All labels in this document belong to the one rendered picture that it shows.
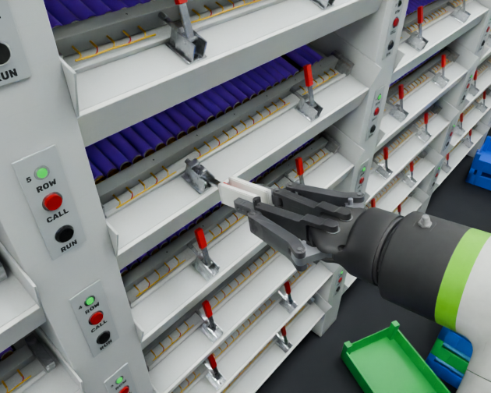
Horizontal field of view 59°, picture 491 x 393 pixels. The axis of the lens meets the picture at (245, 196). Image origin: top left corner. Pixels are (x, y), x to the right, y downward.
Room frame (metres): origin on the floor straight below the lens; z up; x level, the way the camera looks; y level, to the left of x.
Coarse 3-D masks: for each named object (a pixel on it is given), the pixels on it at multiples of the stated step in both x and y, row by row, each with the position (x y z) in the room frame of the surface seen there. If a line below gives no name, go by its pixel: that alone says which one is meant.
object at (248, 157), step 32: (352, 64) 0.82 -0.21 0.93; (288, 96) 0.72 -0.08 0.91; (320, 96) 0.74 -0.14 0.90; (352, 96) 0.76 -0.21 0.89; (288, 128) 0.64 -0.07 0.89; (320, 128) 0.69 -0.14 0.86; (224, 160) 0.54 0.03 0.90; (256, 160) 0.55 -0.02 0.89; (128, 192) 0.45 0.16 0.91; (160, 192) 0.46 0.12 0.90; (192, 192) 0.47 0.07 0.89; (128, 224) 0.40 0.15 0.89; (160, 224) 0.41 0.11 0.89; (128, 256) 0.37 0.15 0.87
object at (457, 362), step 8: (440, 344) 0.69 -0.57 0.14; (432, 352) 0.70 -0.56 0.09; (440, 352) 0.68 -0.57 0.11; (448, 352) 0.67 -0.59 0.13; (448, 360) 0.66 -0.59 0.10; (456, 360) 0.65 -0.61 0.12; (464, 360) 0.64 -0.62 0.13; (456, 368) 0.65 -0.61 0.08; (464, 368) 0.64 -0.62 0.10; (480, 376) 0.61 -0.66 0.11
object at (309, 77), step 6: (306, 66) 0.69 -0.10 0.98; (306, 72) 0.68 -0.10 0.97; (306, 78) 0.68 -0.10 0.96; (312, 78) 0.69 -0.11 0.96; (306, 84) 0.68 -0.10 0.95; (312, 84) 0.69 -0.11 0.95; (312, 90) 0.68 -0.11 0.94; (312, 96) 0.68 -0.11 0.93; (306, 102) 0.68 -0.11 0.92; (312, 102) 0.68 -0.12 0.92
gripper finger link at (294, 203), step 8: (280, 192) 0.41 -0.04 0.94; (288, 192) 0.41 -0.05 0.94; (288, 200) 0.39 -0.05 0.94; (296, 200) 0.39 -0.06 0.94; (304, 200) 0.39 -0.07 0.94; (312, 200) 0.38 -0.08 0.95; (288, 208) 0.39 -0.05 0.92; (296, 208) 0.39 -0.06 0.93; (304, 208) 0.38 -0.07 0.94; (312, 208) 0.37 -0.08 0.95; (320, 208) 0.36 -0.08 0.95; (328, 208) 0.36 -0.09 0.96; (336, 208) 0.36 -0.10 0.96; (344, 208) 0.35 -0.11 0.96; (336, 216) 0.35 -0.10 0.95; (344, 216) 0.34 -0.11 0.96
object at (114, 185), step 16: (320, 64) 0.80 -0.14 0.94; (336, 64) 0.83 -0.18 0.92; (288, 80) 0.72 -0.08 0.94; (304, 80) 0.74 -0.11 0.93; (256, 96) 0.66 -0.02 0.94; (272, 96) 0.67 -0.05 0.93; (240, 112) 0.61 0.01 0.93; (256, 112) 0.65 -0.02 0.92; (272, 112) 0.65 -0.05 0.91; (208, 128) 0.56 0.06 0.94; (224, 128) 0.58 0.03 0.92; (176, 144) 0.52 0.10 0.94; (192, 144) 0.53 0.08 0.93; (208, 144) 0.55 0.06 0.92; (144, 160) 0.48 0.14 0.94; (160, 160) 0.48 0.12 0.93; (176, 160) 0.51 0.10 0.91; (112, 176) 0.44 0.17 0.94; (128, 176) 0.45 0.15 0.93; (144, 176) 0.46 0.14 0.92; (112, 192) 0.42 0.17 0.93
